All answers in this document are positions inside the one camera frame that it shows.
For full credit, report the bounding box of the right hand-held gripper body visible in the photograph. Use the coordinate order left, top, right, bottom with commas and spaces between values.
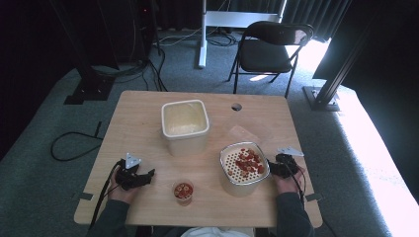
276, 146, 305, 179

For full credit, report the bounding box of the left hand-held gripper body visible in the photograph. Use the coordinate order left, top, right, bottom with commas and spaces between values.
114, 152, 143, 192

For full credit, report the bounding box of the perforated strainer insert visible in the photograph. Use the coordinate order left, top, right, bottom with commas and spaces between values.
218, 141, 272, 186

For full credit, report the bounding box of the large cream square tub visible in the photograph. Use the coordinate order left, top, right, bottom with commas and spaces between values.
160, 99, 210, 157

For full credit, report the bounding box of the person's right hand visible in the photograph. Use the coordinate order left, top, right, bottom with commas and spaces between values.
272, 164, 306, 196

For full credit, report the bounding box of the person's left hand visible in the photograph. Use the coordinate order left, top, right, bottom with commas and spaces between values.
108, 167, 141, 204

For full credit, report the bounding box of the pile of red chili slices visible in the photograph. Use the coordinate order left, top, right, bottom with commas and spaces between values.
235, 147, 267, 176

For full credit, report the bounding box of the small clear cup with slices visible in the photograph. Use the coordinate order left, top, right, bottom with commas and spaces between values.
172, 180, 195, 207

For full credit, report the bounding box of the clear plastic lid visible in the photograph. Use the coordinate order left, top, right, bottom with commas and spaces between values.
227, 124, 261, 146

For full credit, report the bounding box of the black slanted stand with base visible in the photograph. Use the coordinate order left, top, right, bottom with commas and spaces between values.
301, 13, 383, 113

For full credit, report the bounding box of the person's white clothing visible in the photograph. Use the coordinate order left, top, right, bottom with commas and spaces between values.
180, 226, 255, 237

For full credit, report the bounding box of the black folding chair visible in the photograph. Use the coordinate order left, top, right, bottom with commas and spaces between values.
226, 21, 315, 99

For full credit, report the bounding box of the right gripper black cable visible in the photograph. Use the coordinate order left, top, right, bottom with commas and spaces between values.
284, 162, 307, 206

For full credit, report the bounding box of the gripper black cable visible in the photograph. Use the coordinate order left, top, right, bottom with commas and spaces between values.
284, 162, 307, 206
88, 160, 123, 230

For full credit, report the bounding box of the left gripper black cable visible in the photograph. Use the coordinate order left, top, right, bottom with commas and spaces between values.
88, 160, 123, 230

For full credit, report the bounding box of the black looped floor cable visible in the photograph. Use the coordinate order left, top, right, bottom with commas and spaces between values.
49, 120, 104, 163

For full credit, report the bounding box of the black stand with base plate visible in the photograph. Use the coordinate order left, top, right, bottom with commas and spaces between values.
48, 0, 117, 106

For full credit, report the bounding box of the bundle of black floor cables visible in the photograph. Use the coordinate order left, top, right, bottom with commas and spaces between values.
92, 19, 170, 93

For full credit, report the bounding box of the white floor cable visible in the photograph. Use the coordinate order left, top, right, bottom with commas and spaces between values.
153, 27, 203, 47

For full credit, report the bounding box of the white metal stand frame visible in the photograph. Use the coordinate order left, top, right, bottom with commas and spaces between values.
197, 0, 289, 69

